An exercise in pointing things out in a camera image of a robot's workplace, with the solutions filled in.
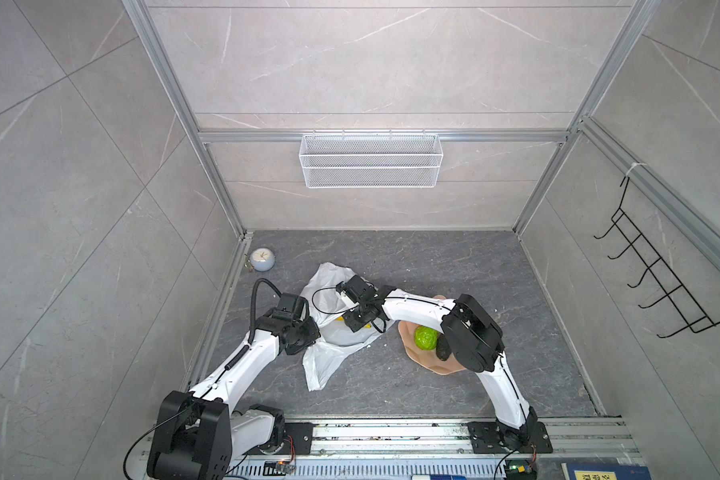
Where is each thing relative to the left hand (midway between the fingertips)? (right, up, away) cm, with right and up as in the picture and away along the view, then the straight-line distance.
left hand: (316, 328), depth 86 cm
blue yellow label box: (+70, -29, -18) cm, 78 cm away
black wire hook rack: (+82, +12, -23) cm, 86 cm away
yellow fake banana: (+15, +1, 0) cm, 15 cm away
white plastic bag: (+3, +6, -2) cm, 7 cm away
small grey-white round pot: (-23, +20, +21) cm, 37 cm away
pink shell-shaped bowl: (+32, -8, -2) cm, 33 cm away
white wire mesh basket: (+16, +54, +15) cm, 58 cm away
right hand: (+10, +2, +10) cm, 14 cm away
